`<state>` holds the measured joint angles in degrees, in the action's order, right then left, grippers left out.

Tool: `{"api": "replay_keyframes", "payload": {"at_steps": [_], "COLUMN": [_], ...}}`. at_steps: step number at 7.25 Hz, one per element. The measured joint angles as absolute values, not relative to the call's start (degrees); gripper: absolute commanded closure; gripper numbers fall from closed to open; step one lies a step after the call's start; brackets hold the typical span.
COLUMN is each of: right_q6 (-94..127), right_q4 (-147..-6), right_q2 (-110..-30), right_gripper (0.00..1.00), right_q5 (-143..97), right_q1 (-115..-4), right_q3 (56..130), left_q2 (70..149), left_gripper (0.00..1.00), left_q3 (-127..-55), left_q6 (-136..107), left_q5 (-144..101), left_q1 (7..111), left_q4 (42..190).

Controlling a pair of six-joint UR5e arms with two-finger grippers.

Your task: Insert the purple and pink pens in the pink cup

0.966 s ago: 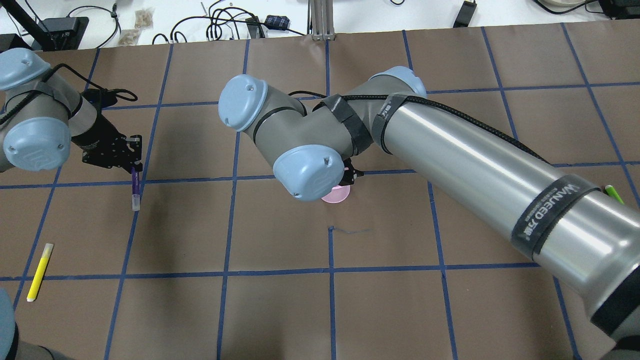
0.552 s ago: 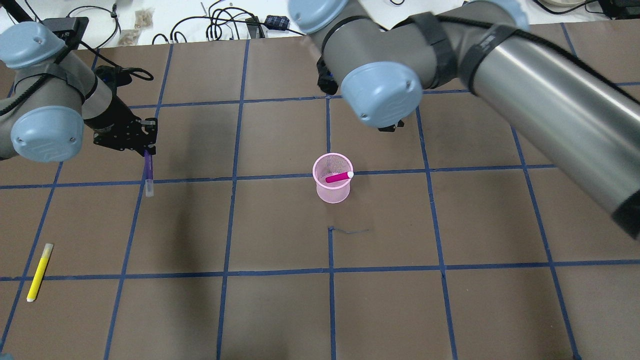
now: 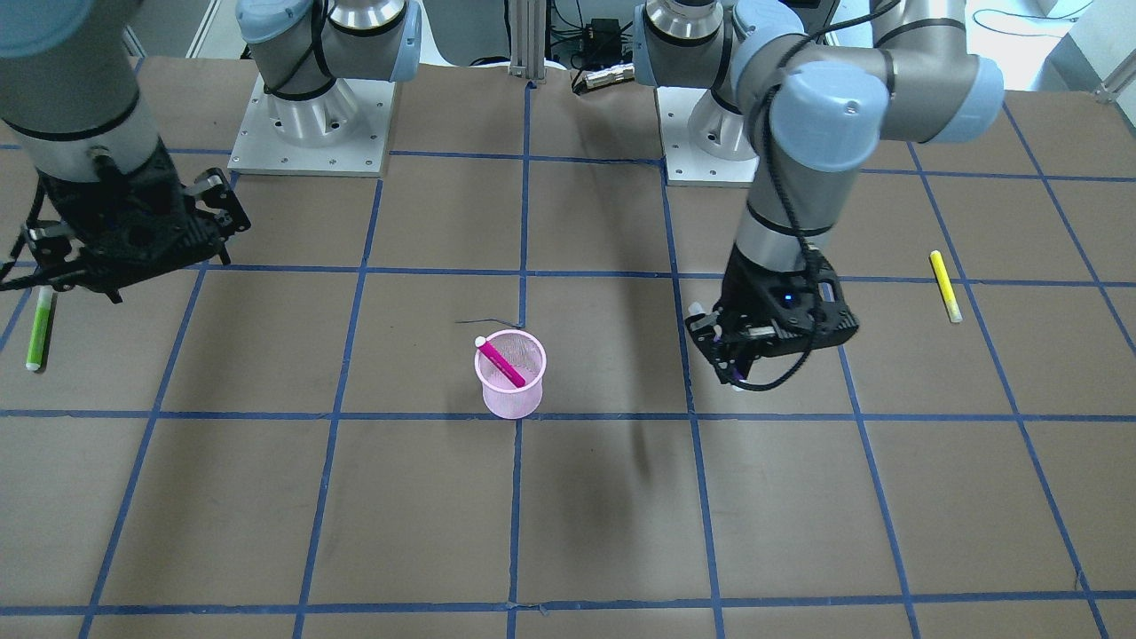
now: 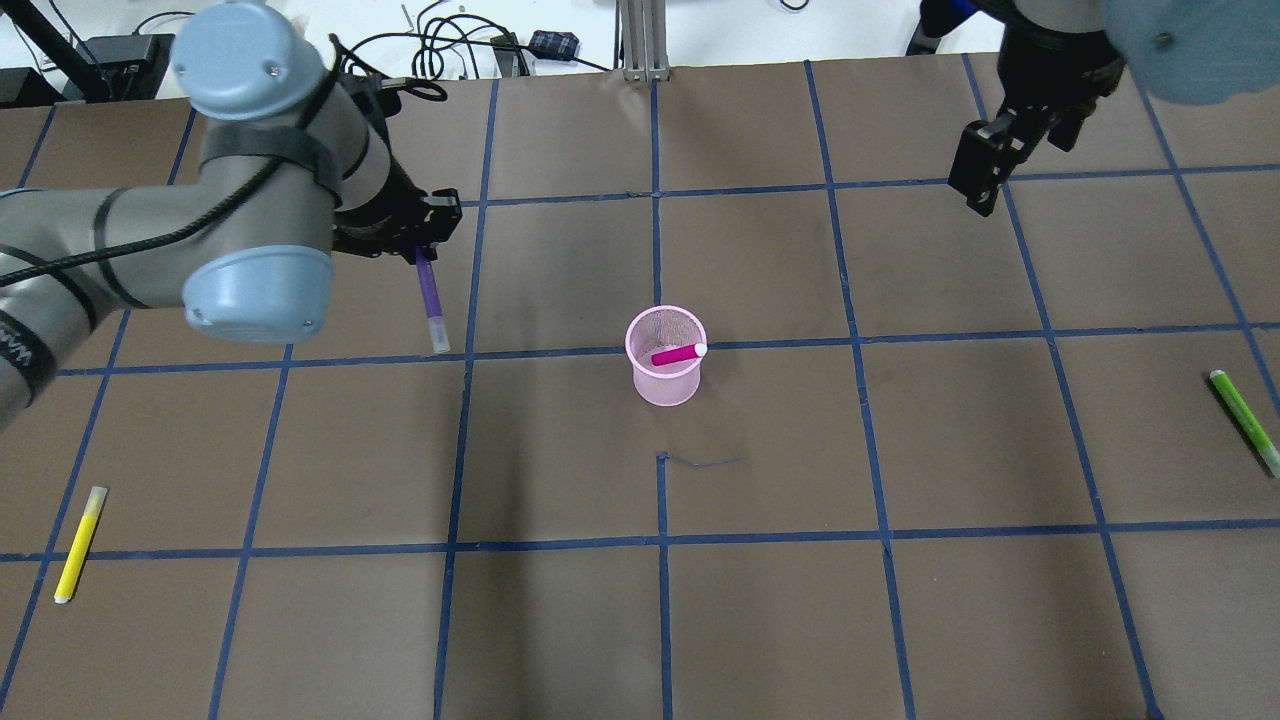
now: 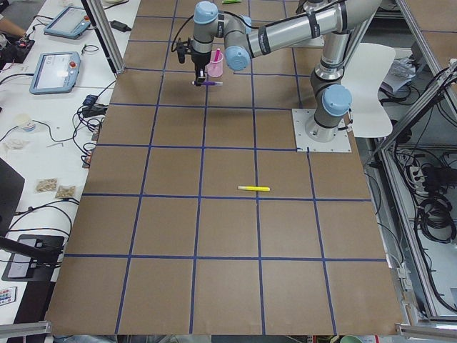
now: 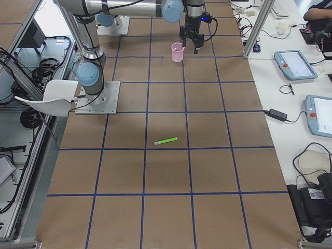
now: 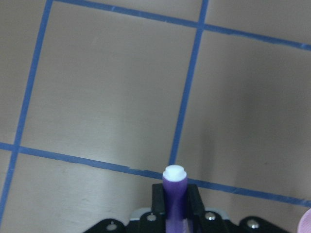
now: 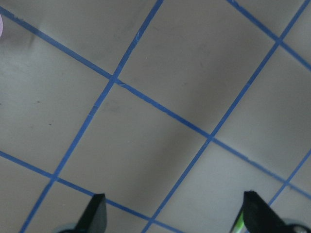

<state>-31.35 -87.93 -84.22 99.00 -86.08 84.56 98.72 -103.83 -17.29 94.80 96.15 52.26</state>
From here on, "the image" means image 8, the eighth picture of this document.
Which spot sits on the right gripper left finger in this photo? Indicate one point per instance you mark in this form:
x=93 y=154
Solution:
x=94 y=217

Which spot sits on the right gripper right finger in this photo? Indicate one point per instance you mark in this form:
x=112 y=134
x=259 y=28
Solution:
x=258 y=217

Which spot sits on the pink mesh cup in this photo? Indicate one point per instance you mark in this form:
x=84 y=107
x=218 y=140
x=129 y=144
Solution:
x=1 y=25

